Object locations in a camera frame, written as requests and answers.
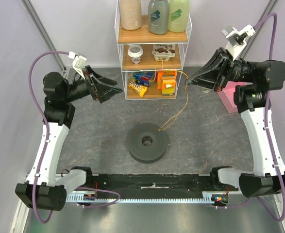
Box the grey-green soap bottle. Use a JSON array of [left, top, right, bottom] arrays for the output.
[[148, 0, 169, 35]]

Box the clear glass bottle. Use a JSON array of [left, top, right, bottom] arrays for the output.
[[202, 89, 211, 94]]

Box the thin yellow cable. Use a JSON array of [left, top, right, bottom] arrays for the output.
[[150, 57, 189, 132]]

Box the yellow M&M candy bag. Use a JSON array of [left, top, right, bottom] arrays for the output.
[[128, 81, 148, 98]]

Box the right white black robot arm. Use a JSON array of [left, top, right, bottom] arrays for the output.
[[185, 48, 285, 198]]

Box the blue snack box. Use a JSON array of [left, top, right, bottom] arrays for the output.
[[132, 71, 154, 87]]

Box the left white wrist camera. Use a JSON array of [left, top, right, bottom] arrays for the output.
[[68, 51, 87, 79]]

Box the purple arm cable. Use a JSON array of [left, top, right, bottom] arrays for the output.
[[29, 50, 121, 223], [215, 12, 285, 222]]

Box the white lidded yogurt cup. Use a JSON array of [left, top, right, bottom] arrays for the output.
[[127, 45, 144, 65]]

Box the beige lotion bottle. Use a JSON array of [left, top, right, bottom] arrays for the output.
[[119, 0, 142, 31]]

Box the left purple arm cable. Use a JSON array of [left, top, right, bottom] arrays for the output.
[[29, 50, 121, 223]]

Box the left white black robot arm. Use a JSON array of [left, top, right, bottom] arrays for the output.
[[15, 66, 122, 211]]

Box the light green soap bottle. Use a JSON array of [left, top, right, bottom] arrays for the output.
[[168, 0, 190, 33]]

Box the yellow orange sponge pack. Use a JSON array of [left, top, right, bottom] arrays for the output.
[[161, 78, 176, 96]]

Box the orange cracker box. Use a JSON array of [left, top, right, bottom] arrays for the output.
[[156, 70, 177, 89]]

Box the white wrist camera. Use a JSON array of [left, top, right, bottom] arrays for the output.
[[221, 25, 256, 61], [68, 51, 87, 79]]

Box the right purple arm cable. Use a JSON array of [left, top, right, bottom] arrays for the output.
[[215, 12, 285, 222]]

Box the pink plastic bin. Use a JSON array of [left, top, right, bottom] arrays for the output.
[[218, 82, 246, 114]]

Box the Chobani yogurt tub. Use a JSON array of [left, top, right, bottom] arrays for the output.
[[152, 44, 176, 62]]

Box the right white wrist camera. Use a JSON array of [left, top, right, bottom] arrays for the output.
[[221, 25, 256, 61]]

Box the aluminium slotted rail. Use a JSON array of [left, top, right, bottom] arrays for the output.
[[66, 191, 214, 204]]

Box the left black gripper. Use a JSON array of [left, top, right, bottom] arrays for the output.
[[63, 65, 122, 103]]

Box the white wire shelf rack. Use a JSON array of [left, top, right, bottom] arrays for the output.
[[114, 0, 192, 100]]

